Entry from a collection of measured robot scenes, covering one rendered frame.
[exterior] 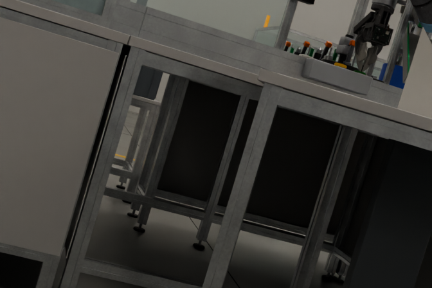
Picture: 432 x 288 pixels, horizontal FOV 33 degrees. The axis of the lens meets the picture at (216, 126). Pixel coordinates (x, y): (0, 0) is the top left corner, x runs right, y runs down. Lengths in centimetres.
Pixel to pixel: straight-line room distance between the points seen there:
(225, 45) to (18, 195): 77
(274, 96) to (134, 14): 67
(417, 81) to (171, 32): 77
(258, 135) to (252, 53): 59
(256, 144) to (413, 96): 43
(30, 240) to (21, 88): 45
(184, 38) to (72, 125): 43
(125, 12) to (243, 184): 74
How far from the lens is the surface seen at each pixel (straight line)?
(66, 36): 220
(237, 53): 232
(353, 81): 237
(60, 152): 222
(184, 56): 220
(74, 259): 227
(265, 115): 178
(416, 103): 194
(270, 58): 235
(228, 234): 181
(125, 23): 227
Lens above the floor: 78
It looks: 3 degrees down
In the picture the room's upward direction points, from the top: 17 degrees clockwise
